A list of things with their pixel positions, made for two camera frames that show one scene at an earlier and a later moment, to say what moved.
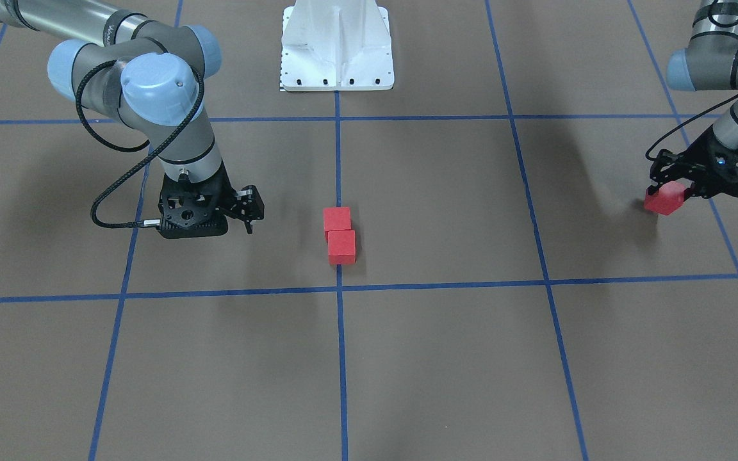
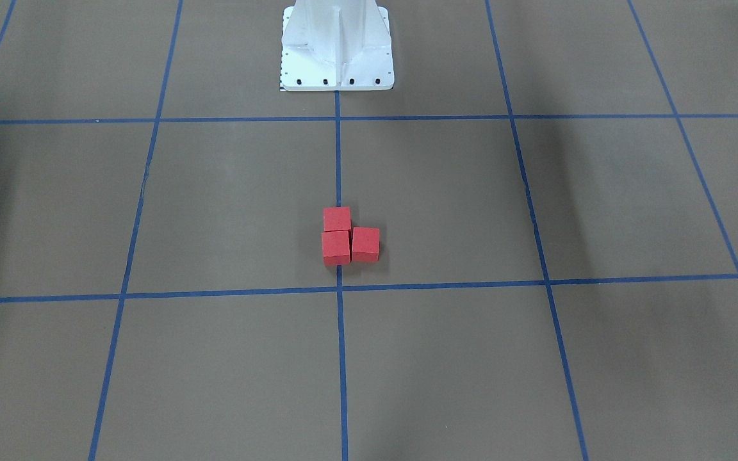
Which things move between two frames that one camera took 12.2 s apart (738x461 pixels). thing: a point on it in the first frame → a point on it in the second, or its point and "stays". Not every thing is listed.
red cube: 669,196 → 366,244
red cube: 342,248 stays
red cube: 337,218 stays
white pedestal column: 336,45 stays
